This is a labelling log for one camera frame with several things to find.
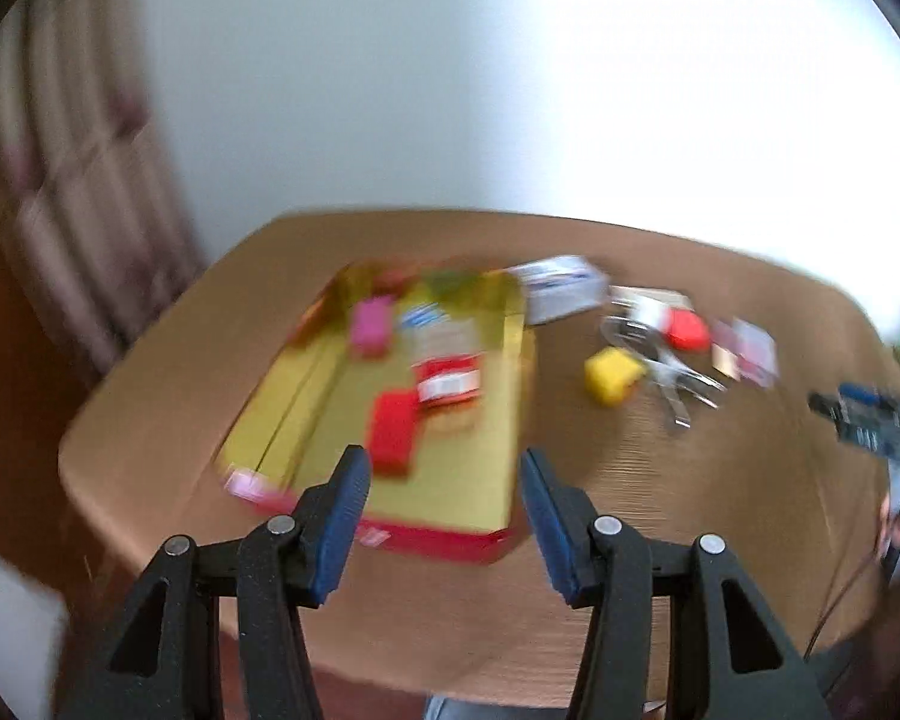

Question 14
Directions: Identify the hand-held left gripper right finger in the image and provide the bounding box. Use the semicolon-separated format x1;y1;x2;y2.
520;448;833;720

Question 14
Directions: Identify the pink and white packet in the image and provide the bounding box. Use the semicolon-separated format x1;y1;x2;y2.
712;319;779;387

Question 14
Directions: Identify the white and blue box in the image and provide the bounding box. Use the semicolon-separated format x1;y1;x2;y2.
506;255;608;325

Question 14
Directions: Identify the white card box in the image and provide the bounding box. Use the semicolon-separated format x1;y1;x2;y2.
609;286;691;331

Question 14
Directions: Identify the red box with gold interior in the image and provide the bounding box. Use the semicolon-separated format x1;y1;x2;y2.
216;261;537;565

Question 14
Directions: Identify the pink block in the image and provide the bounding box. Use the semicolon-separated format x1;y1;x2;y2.
349;298;397;357

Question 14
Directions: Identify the red rectangular block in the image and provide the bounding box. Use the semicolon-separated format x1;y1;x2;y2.
367;388;425;477

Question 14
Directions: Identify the red rounded block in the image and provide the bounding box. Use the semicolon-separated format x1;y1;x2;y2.
664;309;710;352

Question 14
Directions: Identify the red and white packet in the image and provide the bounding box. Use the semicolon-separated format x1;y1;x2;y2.
412;355;485;410

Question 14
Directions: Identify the silver metal tool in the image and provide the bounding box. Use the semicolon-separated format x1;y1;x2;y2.
600;315;725;432

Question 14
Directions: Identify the yellow block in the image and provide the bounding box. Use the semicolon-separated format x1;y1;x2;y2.
585;347;644;407

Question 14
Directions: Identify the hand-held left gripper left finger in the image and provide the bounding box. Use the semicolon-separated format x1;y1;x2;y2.
56;444;372;720

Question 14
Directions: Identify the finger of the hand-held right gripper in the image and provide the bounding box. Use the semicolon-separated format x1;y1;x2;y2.
808;384;900;458

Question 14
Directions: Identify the blue and white card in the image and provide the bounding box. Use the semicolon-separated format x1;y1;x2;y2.
397;304;447;331

